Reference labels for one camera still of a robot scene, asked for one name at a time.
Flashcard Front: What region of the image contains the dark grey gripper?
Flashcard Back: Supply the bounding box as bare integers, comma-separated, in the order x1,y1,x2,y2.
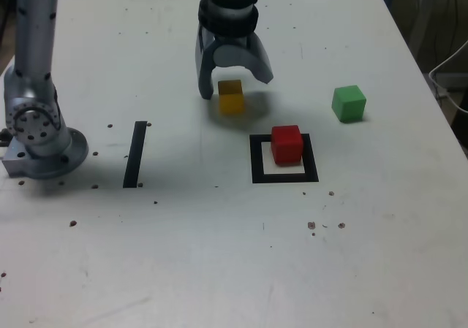
195,24,276,101

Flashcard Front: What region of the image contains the yellow cube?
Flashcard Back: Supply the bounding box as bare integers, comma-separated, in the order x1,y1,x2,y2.
217,79,245,116

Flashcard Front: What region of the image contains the red cube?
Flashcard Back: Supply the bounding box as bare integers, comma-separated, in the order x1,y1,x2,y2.
270,124,305,167

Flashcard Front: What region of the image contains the green cube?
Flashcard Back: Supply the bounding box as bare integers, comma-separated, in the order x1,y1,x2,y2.
331,85,367,123

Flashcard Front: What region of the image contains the black tape square outline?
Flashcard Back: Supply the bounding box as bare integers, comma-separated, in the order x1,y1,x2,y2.
249,133,320,185

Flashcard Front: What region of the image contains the black tape strip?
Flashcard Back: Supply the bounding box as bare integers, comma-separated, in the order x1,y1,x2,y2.
122,121,148,189

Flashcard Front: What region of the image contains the white cable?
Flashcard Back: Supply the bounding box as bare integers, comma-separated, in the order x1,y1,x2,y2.
428,39,468,114

